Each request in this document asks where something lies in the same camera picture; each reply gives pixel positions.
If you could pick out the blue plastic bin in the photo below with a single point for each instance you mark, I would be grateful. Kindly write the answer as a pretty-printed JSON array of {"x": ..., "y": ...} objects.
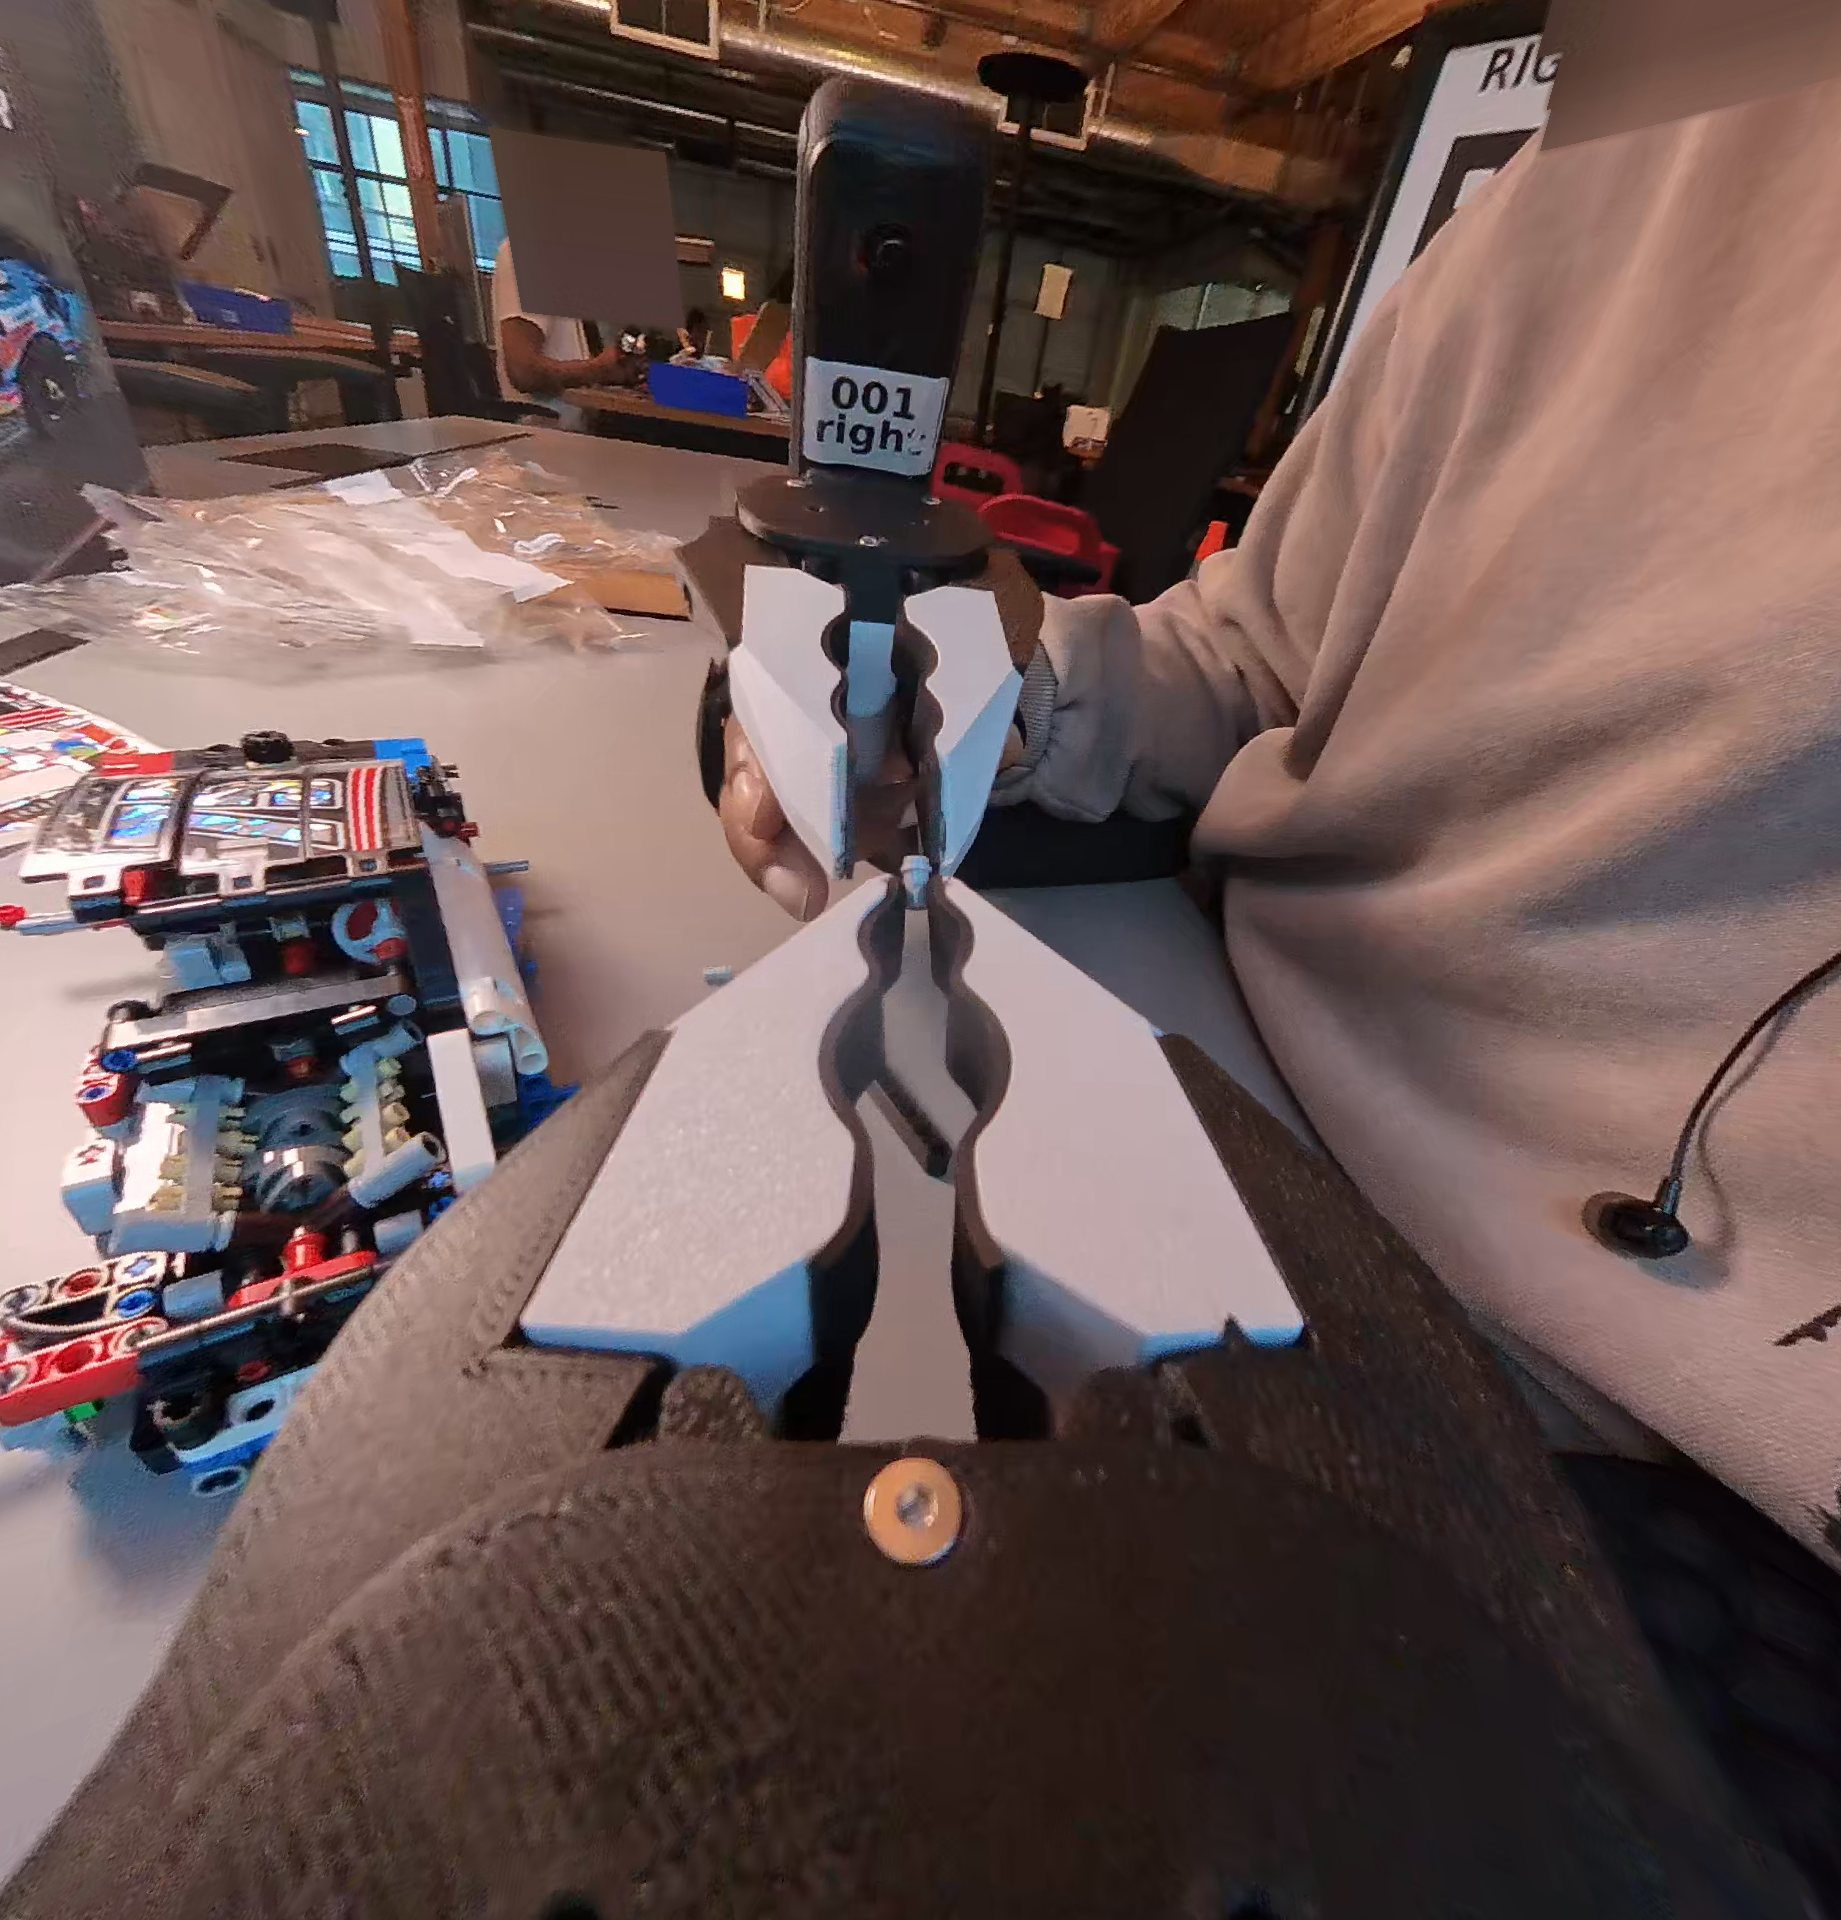
[{"x": 704, "y": 391}]

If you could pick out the lego set cardboard box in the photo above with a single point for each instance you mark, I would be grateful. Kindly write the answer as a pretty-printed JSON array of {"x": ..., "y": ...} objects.
[{"x": 34, "y": 375}]

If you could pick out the person's right forearm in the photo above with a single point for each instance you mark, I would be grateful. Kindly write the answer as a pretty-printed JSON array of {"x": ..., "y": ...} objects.
[{"x": 1146, "y": 705}]

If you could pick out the shiny sticker sheet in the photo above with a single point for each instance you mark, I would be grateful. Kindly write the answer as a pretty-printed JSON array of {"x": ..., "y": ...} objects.
[{"x": 34, "y": 749}]

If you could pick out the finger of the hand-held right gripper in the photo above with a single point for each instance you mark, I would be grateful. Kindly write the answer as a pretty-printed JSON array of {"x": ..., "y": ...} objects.
[
  {"x": 786, "y": 676},
  {"x": 973, "y": 691}
]

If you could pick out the person's right hand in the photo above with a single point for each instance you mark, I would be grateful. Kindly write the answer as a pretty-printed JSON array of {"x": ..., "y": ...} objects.
[{"x": 762, "y": 840}]

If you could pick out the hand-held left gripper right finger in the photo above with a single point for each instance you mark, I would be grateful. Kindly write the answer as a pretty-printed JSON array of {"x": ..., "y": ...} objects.
[{"x": 1131, "y": 1184}]

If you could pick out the partly built lego car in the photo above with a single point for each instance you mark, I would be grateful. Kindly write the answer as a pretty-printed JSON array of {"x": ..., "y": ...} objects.
[{"x": 261, "y": 1048}]

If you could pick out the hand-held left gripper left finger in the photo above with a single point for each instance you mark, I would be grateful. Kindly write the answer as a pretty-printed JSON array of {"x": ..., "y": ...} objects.
[{"x": 712, "y": 1184}]

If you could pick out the heap of clear plastic bags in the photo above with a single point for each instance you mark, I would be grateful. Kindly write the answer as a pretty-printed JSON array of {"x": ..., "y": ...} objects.
[{"x": 305, "y": 561}]

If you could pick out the black white marker sign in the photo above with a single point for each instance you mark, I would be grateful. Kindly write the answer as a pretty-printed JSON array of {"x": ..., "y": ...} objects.
[{"x": 1446, "y": 136}]

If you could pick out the red chair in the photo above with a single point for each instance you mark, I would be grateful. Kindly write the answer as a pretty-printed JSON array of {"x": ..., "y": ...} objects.
[{"x": 1049, "y": 532}]

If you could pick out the brown cardboard piece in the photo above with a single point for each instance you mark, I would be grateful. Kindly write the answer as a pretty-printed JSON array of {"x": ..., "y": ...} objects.
[{"x": 635, "y": 593}]

